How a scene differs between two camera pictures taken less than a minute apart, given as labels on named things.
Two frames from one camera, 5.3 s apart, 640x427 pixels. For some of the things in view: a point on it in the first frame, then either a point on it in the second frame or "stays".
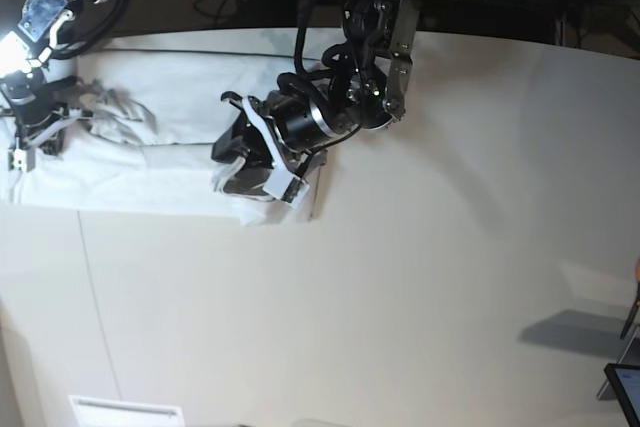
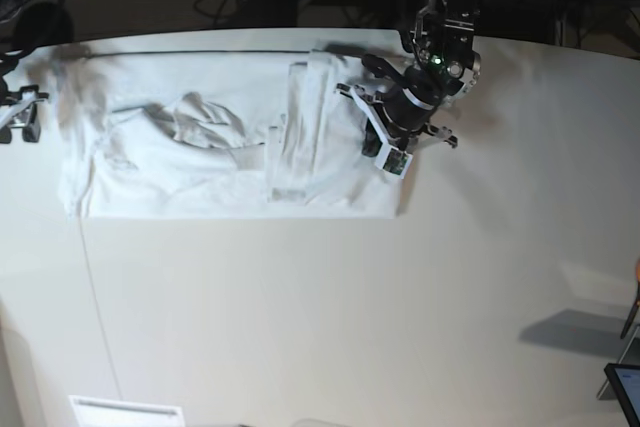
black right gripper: [241, 139] -> [405, 110]
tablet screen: [625, 380] stays
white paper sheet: [110, 412] stays
